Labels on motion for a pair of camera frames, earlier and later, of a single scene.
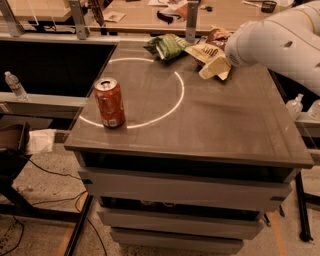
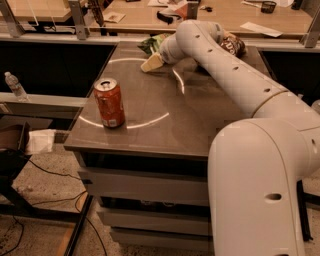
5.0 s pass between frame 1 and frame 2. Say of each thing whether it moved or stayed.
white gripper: moved
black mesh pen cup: stayed
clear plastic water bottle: stayed
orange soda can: stayed
